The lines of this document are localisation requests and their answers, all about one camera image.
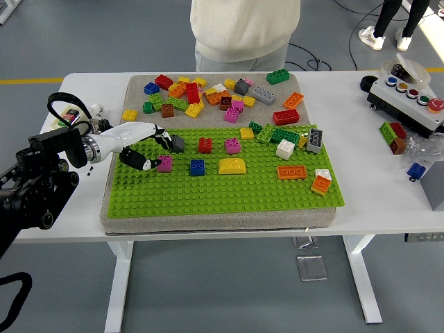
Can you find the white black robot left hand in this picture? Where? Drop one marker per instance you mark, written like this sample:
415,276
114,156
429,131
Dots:
132,133

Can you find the pink square brick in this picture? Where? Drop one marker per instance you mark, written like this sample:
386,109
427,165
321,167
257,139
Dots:
231,147
166,166
231,116

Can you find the dark grey sloped brick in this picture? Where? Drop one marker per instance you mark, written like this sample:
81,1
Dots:
241,87
178,145

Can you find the blue square brick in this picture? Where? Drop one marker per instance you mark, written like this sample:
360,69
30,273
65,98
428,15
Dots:
197,169

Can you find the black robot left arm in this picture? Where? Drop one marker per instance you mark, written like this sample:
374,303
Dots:
34,194

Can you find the dark green small brick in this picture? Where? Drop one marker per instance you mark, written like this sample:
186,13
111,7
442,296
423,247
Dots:
255,126
148,108

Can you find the brown brick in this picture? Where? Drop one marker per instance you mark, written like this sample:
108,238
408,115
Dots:
168,111
398,146
225,103

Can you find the light green two-by-four brick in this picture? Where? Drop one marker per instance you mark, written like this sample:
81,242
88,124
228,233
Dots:
177,103

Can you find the red long brick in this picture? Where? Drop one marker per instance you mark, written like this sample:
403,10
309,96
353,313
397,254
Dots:
193,93

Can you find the red square brick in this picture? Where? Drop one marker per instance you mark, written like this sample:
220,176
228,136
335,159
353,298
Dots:
205,146

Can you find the yellow domed brick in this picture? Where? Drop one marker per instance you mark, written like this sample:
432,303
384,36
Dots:
232,168

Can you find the yellow square brick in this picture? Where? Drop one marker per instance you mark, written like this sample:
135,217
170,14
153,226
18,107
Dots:
246,134

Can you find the green studded baseplate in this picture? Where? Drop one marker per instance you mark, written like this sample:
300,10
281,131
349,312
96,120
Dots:
243,194

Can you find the pink small brick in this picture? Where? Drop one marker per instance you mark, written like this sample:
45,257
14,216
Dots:
248,82

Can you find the light green long brick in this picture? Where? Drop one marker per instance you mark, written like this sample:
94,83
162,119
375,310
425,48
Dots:
265,134

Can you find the grey two-by-four brick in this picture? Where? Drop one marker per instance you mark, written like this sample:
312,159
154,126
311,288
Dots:
263,96
314,140

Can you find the white square brick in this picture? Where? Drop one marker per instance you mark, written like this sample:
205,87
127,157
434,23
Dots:
285,150

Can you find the dark green long brick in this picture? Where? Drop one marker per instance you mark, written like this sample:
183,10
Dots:
286,136

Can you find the red two-by-four brick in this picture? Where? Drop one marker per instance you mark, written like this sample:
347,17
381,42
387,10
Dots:
286,118

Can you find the dark green two-by-four brick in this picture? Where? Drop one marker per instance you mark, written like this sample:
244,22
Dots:
278,77

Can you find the orange flat long brick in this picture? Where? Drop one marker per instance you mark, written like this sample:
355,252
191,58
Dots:
292,172

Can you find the orange and yellow brick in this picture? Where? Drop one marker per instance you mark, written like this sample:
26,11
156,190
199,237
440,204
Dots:
320,184

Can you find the blue brick with keyring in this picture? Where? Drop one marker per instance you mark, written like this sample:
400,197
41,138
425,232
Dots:
416,170

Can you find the black gear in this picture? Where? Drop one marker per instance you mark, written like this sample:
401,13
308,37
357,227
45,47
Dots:
103,124

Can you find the small white part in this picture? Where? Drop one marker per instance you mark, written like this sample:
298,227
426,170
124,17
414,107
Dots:
98,110

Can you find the grey-brown mat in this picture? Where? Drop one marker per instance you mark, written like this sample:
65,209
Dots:
211,119

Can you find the white table leg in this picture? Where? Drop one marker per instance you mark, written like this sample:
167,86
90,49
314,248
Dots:
119,277
360,277

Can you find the person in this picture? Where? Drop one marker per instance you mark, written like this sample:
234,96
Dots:
385,17
243,27

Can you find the clear floor plate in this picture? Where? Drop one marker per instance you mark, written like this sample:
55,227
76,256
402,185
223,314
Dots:
312,268
305,242

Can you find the white push-button control box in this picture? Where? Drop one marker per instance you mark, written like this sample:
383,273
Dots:
406,104

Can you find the clear plastic bag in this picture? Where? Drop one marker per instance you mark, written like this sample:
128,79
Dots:
421,149

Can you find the round clear lidded container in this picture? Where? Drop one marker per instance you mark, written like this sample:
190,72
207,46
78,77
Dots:
416,74

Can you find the grey box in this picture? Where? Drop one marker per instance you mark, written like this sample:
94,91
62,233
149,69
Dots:
435,187

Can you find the table height control panel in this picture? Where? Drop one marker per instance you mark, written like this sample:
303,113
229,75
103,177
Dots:
423,237

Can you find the cream switch box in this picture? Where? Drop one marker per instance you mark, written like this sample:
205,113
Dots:
71,112

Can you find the white frame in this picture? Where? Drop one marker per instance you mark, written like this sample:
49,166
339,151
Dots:
4,14

